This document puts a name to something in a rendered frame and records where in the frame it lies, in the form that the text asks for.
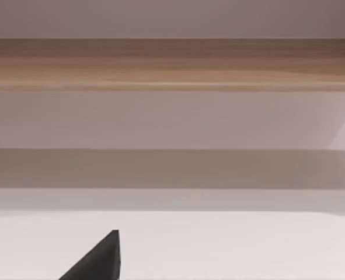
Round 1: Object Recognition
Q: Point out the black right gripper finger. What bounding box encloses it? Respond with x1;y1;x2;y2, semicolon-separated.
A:
58;229;121;280

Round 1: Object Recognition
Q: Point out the wooden open shelf unit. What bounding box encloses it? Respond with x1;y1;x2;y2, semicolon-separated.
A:
0;37;345;218

